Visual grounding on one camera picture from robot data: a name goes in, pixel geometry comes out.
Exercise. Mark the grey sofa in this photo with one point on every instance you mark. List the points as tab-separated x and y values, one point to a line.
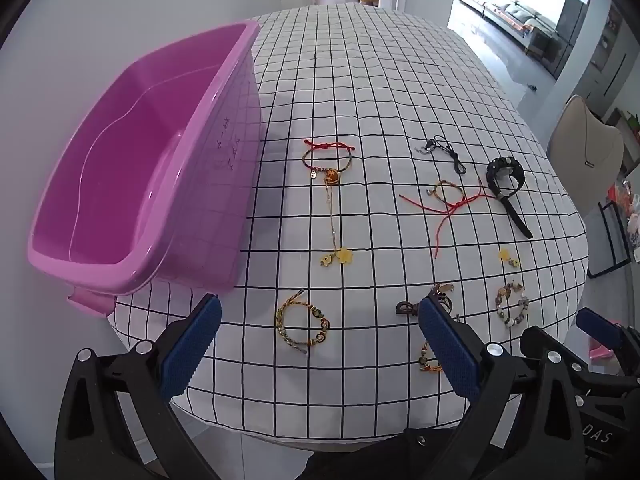
515	15

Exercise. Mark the yellow flower bear charm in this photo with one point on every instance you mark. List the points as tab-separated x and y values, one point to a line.
504	255

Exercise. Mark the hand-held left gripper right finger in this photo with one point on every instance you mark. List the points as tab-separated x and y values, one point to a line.
450	355

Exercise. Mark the black frame stool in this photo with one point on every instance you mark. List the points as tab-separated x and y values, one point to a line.
607	240

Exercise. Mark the dark cabinet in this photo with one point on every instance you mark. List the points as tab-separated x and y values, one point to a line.
575	30

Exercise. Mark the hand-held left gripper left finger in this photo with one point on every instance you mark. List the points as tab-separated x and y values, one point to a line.
192	345

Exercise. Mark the black wrist watch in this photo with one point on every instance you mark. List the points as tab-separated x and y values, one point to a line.
517	220

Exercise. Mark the beige chair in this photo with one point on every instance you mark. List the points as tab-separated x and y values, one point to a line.
590	145

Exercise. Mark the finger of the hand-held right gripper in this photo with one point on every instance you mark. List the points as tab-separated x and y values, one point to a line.
597	324
534	337

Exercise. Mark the green potted plant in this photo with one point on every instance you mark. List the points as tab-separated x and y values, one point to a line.
632	121

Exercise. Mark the black-and-white checked tablecloth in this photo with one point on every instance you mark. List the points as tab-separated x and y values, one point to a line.
350	85

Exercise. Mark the pink plastic tub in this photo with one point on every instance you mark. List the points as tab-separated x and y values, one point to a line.
125	160

